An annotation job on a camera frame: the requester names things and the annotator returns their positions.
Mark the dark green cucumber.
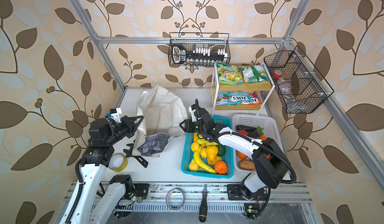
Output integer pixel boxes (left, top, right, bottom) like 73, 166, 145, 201
236, 125, 257, 132

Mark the green snack bag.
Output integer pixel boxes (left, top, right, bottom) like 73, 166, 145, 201
240, 65, 269, 84
216, 63, 244, 86

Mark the single yellow banana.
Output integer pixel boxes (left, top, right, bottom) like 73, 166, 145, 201
194, 149, 217, 174

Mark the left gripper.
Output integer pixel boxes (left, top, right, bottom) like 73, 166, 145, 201
103, 114, 143, 147

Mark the yellow tape roll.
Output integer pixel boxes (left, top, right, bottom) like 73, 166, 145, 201
109, 153, 128, 173

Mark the teal plastic basket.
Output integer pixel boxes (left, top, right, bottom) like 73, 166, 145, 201
181, 133, 234, 179

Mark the orange fruit in white basket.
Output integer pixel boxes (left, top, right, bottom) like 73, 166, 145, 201
236, 151, 248, 159

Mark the black socket tool set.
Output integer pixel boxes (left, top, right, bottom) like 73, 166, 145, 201
168, 44, 231, 67

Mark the black orange screwdriver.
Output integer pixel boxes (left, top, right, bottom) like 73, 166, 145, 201
199, 184, 208, 223

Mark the yellow pear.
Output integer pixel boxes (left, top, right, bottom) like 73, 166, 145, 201
206, 145, 218, 162

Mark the banana bunch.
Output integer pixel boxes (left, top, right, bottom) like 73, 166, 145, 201
193, 133, 218, 146

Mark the black wire basket centre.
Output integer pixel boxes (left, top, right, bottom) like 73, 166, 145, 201
168, 31, 231, 68

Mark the green avocado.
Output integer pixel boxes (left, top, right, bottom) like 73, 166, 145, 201
217, 145, 226, 157

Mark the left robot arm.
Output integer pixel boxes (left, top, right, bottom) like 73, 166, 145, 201
60, 115, 144, 224

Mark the plastic bottle red cap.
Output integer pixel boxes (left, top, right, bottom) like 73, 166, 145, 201
273, 70, 292, 95

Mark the white plastic basket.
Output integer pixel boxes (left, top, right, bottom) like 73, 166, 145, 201
231, 113, 290, 177

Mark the red tomato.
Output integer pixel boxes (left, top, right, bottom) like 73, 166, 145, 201
238, 130, 248, 136

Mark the black clamp tool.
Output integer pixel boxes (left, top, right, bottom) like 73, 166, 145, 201
123, 143, 148, 168

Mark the cream canvas grocery bag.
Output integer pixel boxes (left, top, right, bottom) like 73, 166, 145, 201
133, 86, 188, 157

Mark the orange tangerine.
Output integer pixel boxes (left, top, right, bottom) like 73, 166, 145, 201
214, 160, 228, 175

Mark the purple eggplant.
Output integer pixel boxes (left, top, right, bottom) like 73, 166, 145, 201
248, 129, 259, 139

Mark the black cable ring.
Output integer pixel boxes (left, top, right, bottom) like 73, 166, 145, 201
165, 187, 186, 211

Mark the brown potato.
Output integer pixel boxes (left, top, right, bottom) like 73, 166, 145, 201
238, 159, 256, 171

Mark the black wire basket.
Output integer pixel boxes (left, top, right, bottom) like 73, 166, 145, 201
264, 46, 334, 114
168, 31, 231, 68

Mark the Fox's candy bag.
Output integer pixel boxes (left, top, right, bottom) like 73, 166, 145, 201
216, 91, 262, 106

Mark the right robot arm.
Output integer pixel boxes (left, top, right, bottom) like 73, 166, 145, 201
180, 100, 297, 195

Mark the white wooden two-tier shelf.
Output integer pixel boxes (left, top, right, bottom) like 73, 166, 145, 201
211, 64, 276, 115

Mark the yellow lemon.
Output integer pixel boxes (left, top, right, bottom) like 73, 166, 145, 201
191, 142, 201, 152

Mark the black wire basket right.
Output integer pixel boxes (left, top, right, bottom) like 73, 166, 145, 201
264, 46, 334, 114

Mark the orange carrot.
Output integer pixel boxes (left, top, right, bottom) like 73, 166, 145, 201
256, 126, 267, 140

